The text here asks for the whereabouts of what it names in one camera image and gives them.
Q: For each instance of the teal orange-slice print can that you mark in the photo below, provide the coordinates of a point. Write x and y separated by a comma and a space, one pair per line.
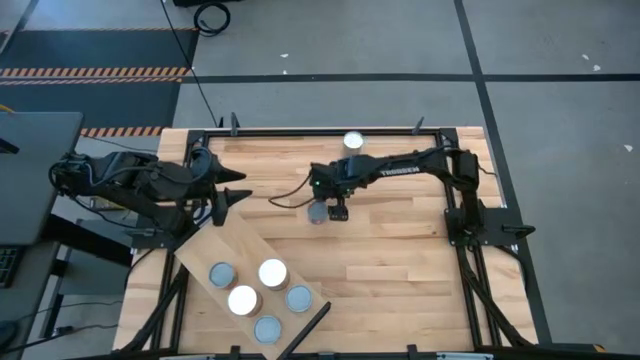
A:
353, 141

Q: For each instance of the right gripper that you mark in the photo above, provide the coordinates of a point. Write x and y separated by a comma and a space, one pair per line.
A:
332, 182

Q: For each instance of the white tomatoes label can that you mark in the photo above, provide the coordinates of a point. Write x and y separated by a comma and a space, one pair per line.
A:
267, 329

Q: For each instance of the grey-lidded tin can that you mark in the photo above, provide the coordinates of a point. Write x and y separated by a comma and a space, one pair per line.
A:
222, 275
316, 214

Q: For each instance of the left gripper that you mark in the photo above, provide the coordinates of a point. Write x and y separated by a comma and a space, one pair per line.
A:
202, 175

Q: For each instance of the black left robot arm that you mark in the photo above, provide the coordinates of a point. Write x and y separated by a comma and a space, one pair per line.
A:
125, 172

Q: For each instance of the teal and orange labelled can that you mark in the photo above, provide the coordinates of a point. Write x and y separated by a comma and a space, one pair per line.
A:
299, 299

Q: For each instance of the black keyboard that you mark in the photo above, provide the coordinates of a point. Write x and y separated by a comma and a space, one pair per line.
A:
7, 267

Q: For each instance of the green polka-dot can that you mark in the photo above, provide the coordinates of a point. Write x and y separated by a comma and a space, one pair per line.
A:
273, 274

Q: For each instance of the yellow corn label can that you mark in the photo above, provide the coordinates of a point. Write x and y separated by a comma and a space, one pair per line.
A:
243, 300

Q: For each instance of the wooden shelf with black legs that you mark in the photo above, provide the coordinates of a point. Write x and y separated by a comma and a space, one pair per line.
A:
240, 240

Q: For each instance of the black hazard-striped floor mat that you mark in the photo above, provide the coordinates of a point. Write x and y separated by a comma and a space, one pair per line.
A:
100, 50

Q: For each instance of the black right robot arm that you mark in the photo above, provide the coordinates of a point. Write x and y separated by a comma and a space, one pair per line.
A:
400, 167

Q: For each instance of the grey side desk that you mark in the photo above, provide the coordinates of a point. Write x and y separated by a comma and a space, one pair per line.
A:
40, 175

